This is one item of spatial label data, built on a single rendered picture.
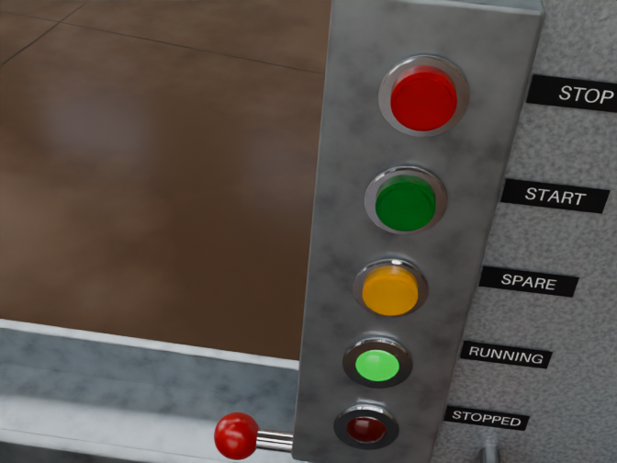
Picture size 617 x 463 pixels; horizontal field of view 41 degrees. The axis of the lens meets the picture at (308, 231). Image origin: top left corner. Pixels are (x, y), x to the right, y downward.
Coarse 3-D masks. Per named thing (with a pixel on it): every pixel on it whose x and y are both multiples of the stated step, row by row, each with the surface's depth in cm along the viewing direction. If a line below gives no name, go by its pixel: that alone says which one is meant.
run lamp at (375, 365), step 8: (368, 352) 41; (376, 352) 41; (384, 352) 41; (360, 360) 42; (368, 360) 41; (376, 360) 41; (384, 360) 41; (392, 360) 41; (360, 368) 42; (368, 368) 42; (376, 368) 42; (384, 368) 42; (392, 368) 42; (368, 376) 42; (376, 376) 42; (384, 376) 42; (392, 376) 42
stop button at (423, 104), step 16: (400, 80) 32; (416, 80) 32; (432, 80) 32; (448, 80) 32; (400, 96) 32; (416, 96) 32; (432, 96) 32; (448, 96) 32; (400, 112) 33; (416, 112) 32; (432, 112) 32; (448, 112) 32; (416, 128) 33; (432, 128) 33
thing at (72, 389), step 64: (0, 320) 70; (0, 384) 70; (64, 384) 71; (128, 384) 72; (192, 384) 71; (256, 384) 70; (0, 448) 61; (64, 448) 61; (128, 448) 61; (192, 448) 67
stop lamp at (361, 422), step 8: (352, 424) 45; (360, 424) 44; (368, 424) 44; (376, 424) 44; (384, 424) 45; (352, 432) 45; (360, 432) 45; (368, 432) 45; (376, 432) 45; (384, 432) 45; (360, 440) 45; (368, 440) 45; (376, 440) 45
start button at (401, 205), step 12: (396, 180) 35; (408, 180) 35; (384, 192) 35; (396, 192) 35; (408, 192) 35; (420, 192) 35; (384, 204) 35; (396, 204) 35; (408, 204) 35; (420, 204) 35; (432, 204) 35; (384, 216) 36; (396, 216) 36; (408, 216) 36; (420, 216) 35; (432, 216) 36; (396, 228) 36; (408, 228) 36; (420, 228) 36
